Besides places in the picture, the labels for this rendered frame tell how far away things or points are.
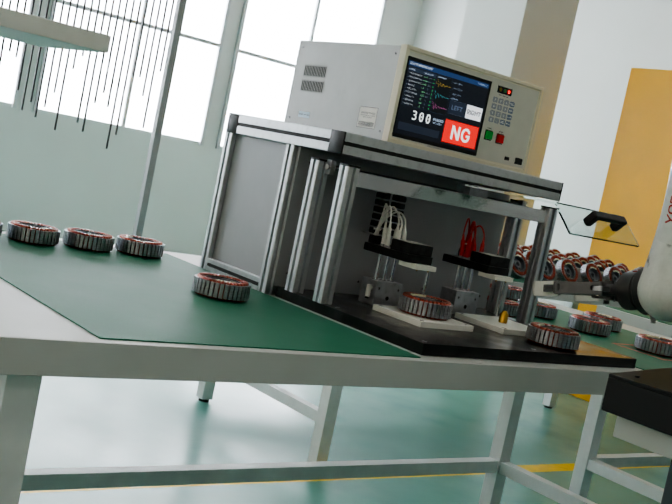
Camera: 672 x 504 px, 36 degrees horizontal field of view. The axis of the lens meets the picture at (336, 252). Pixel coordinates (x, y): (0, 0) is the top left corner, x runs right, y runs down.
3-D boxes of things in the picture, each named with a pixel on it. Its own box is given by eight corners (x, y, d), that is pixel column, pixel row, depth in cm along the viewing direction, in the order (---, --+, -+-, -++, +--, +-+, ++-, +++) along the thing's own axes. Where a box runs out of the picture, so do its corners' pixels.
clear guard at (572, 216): (639, 247, 224) (645, 220, 224) (570, 234, 209) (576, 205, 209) (528, 222, 250) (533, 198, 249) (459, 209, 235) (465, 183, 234)
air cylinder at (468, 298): (474, 316, 237) (479, 292, 237) (452, 313, 233) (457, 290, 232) (459, 310, 241) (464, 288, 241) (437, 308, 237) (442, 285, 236)
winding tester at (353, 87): (525, 174, 240) (544, 88, 238) (387, 141, 212) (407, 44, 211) (415, 154, 270) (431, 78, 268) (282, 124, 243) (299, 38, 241)
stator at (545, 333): (583, 349, 217) (587, 332, 217) (570, 353, 207) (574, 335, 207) (532, 336, 222) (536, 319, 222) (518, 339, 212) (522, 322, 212)
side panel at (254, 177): (275, 295, 219) (305, 147, 217) (264, 294, 217) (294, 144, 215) (209, 268, 241) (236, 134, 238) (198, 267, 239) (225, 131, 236)
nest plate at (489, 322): (549, 338, 225) (550, 333, 224) (503, 334, 215) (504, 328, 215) (499, 321, 236) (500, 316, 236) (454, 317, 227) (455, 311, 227)
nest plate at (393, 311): (473, 332, 209) (474, 326, 209) (420, 327, 200) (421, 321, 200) (424, 314, 221) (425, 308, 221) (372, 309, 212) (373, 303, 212)
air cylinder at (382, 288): (398, 308, 222) (403, 283, 222) (372, 305, 217) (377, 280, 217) (383, 303, 226) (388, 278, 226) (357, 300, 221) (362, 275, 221)
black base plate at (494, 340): (634, 368, 221) (637, 358, 221) (421, 355, 181) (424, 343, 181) (480, 316, 258) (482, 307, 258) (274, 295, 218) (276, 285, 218)
